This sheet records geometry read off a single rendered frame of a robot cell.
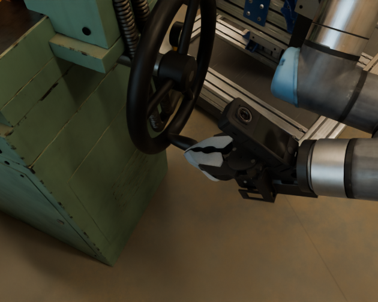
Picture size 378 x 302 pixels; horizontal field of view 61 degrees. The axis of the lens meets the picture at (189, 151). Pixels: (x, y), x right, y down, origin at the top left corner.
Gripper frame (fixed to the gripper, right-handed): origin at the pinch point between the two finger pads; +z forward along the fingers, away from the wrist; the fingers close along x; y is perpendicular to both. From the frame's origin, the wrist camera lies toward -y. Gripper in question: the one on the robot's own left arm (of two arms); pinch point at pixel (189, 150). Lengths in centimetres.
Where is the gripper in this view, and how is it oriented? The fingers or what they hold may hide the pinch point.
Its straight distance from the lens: 53.7
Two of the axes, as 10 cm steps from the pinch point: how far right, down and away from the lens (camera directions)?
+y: 4.5, 6.4, 6.2
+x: 4.2, -7.6, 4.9
